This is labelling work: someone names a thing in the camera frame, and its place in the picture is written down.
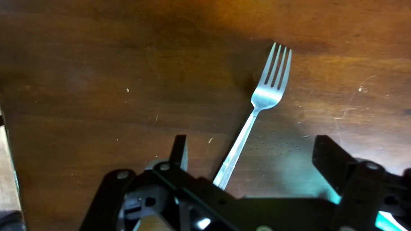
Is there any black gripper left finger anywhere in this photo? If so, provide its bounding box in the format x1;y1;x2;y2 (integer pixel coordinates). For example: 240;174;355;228
145;133;193;181

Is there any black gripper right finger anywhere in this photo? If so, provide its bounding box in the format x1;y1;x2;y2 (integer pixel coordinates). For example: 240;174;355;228
312;133;411;210

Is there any silver fork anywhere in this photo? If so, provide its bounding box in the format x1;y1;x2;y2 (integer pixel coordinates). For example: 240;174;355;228
211;41;294;191

